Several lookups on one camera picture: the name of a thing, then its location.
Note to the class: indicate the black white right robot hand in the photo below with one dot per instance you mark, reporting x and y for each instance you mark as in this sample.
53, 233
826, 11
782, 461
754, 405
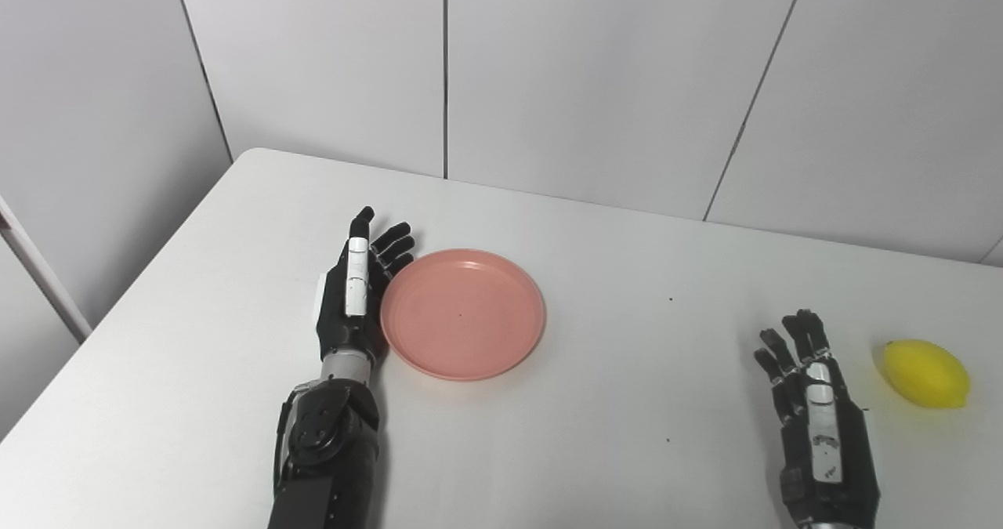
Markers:
823, 443

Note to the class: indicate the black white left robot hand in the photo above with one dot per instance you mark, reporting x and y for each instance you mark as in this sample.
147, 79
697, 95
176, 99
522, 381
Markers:
356, 294

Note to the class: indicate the pink round plate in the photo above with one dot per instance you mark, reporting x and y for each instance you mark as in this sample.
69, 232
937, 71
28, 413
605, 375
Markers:
462, 313

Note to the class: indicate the yellow lemon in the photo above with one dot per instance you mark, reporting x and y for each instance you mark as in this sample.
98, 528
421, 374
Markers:
926, 374

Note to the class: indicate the white partition frame bar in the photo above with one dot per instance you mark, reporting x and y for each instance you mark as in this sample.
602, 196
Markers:
43, 282

